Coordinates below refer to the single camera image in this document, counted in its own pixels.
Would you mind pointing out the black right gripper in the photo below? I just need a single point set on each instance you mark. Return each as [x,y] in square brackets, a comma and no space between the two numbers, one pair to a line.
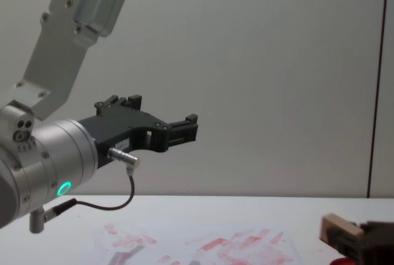
[377,243]

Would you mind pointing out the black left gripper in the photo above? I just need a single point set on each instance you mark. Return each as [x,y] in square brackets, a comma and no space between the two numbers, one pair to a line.
[123,129]

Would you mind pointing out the thin dark wall strip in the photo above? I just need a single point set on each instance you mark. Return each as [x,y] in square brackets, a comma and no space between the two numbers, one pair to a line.
[378,83]

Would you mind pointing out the round red ink pad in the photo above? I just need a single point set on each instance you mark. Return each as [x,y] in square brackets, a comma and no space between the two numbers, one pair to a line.
[341,261]

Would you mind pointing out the wooden block stamp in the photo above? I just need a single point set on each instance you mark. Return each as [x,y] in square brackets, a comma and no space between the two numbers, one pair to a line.
[338,226]

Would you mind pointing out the white paper with red marks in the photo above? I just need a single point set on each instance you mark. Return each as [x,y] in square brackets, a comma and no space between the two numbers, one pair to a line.
[215,246]

